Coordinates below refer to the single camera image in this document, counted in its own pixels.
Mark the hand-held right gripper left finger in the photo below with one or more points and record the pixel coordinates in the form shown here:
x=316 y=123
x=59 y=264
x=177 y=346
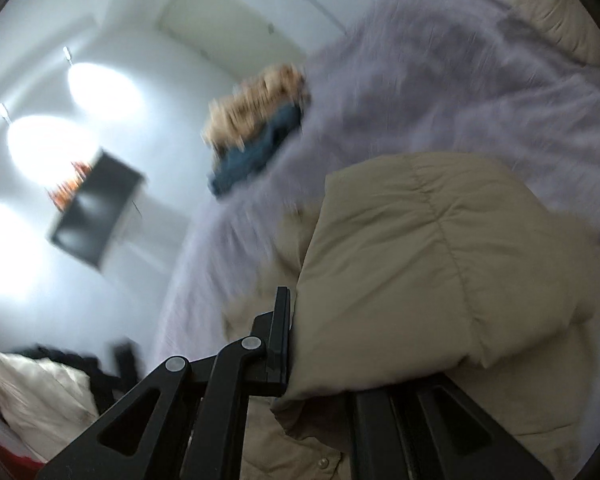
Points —
x=281 y=340

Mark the small orange ornament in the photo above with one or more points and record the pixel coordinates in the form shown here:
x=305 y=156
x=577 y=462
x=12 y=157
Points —
x=67 y=185

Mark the blue cloth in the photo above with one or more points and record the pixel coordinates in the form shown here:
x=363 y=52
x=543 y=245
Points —
x=250 y=155

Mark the beige padded cloth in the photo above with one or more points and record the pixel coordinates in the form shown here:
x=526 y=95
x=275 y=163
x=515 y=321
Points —
x=550 y=5

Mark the tan striped cloth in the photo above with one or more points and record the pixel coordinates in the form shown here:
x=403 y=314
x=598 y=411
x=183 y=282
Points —
x=250 y=100

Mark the beige puffer jacket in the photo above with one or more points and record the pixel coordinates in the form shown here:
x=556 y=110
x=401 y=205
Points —
x=405 y=260

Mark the wall lamp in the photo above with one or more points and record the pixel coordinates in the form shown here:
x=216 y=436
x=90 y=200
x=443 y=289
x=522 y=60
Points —
x=68 y=55
x=3 y=111

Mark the lavender fuzzy blanket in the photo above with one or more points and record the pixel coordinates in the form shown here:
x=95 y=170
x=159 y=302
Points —
x=430 y=85

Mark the white door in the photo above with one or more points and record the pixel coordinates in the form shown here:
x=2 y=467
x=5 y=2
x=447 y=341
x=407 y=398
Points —
x=220 y=20

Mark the white cloth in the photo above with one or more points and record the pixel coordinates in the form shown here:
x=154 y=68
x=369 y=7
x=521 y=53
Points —
x=40 y=390

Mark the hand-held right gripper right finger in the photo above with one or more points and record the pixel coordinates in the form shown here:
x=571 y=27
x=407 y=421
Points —
x=375 y=435

